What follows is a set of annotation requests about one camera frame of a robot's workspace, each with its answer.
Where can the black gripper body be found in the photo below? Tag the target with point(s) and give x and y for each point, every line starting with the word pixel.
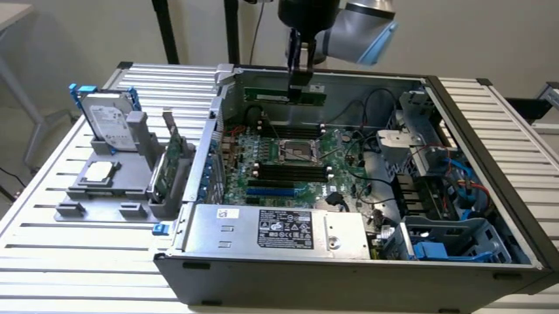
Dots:
pixel 307 16

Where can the green RAM stick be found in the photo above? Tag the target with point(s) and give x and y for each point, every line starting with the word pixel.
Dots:
pixel 265 97

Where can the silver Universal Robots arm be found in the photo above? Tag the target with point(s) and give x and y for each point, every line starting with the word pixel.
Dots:
pixel 361 23

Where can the black RAM slot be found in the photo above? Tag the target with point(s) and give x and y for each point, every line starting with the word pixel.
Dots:
pixel 296 135
pixel 292 169
pixel 296 125
pixel 296 132
pixel 292 165
pixel 292 178
pixel 292 174
pixel 296 129

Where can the blue expansion slot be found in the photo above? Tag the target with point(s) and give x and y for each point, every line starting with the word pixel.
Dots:
pixel 269 191

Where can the black stand pole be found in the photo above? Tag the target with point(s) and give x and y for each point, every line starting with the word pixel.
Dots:
pixel 232 32
pixel 168 32

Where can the CPU socket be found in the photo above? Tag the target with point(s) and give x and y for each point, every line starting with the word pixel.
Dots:
pixel 297 151

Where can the green motherboard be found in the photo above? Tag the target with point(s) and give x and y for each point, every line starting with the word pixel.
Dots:
pixel 349 170

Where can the green graphics card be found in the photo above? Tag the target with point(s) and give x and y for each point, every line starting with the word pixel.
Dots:
pixel 168 163

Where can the hard disk with blue carrier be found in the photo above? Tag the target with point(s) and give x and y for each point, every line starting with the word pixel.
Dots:
pixel 109 121

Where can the silver power supply unit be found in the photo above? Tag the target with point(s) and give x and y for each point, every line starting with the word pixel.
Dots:
pixel 244 235

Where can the black block beside table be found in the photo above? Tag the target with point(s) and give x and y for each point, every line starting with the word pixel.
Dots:
pixel 528 108

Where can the silver CPU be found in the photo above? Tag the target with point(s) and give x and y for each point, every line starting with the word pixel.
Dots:
pixel 103 171

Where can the grey parts rack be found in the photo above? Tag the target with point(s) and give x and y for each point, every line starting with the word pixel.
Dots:
pixel 131 206

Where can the blue case latch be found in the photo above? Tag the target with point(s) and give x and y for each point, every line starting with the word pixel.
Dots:
pixel 160 228

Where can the blue disk bay latch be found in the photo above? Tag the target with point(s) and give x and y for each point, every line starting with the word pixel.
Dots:
pixel 429 252

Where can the grey disk bay cage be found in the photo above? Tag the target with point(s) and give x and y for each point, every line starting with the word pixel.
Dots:
pixel 471 235

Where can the open black PC case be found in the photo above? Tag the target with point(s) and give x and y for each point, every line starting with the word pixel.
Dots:
pixel 349 281

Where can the silver metal drive bracket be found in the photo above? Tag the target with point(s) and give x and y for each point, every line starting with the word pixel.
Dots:
pixel 415 137

